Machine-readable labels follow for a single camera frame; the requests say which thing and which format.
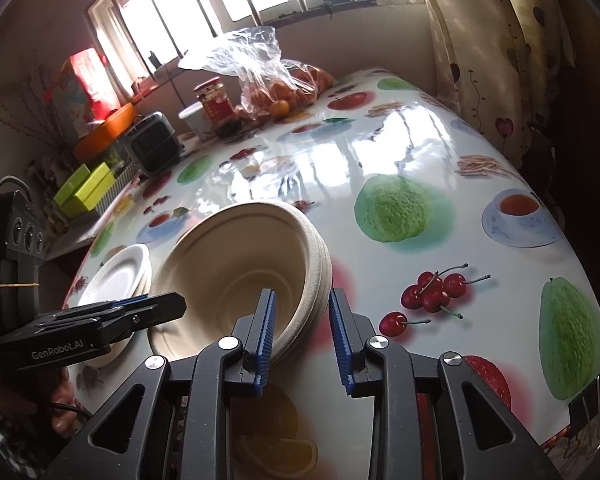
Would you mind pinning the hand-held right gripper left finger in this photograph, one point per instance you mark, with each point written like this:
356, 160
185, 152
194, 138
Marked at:
266, 342

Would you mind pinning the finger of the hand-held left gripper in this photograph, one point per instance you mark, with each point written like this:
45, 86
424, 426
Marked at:
155, 310
130, 300

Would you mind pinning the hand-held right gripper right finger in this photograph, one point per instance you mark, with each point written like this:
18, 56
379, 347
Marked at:
341, 347

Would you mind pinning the white ribbed paper plate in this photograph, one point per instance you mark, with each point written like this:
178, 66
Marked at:
112, 275
146, 275
149, 285

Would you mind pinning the beige paper bowl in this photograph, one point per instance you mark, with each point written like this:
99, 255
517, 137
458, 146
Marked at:
230, 270
319, 265
328, 272

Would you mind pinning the person's left forearm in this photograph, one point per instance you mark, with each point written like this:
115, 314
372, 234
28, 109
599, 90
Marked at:
5, 445

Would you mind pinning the person's left hand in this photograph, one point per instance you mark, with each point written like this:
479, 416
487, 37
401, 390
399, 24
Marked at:
35, 405

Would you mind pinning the grey flat board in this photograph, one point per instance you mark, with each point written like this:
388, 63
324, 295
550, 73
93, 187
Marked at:
70, 242

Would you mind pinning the black white striped box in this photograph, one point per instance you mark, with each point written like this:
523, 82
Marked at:
120, 185

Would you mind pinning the lime green box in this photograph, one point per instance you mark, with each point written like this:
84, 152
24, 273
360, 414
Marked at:
72, 185
90, 190

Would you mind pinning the small grey desk heater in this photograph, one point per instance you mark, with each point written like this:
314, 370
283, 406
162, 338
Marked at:
152, 145

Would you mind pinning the orange box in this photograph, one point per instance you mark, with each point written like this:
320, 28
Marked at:
105, 130

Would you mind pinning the dried branches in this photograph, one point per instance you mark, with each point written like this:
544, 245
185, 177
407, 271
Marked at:
20, 115

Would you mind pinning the white plastic tub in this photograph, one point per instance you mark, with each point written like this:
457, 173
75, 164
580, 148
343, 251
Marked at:
195, 122

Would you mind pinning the food printed glossy tablecloth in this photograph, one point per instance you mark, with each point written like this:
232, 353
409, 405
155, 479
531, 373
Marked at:
380, 160

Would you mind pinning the red label glass jar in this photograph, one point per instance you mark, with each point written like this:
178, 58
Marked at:
217, 105

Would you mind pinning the red gift bag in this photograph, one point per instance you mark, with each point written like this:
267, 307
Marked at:
82, 90

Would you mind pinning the small black bottle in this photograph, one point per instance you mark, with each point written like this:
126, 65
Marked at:
153, 61

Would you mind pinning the black binder clip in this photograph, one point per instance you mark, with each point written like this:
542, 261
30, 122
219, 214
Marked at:
587, 405

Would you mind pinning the clear plastic bag of oranges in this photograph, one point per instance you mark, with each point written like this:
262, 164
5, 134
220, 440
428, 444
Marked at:
260, 75

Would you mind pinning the cream heart print curtain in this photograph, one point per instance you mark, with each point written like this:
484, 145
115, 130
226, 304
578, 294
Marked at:
495, 60

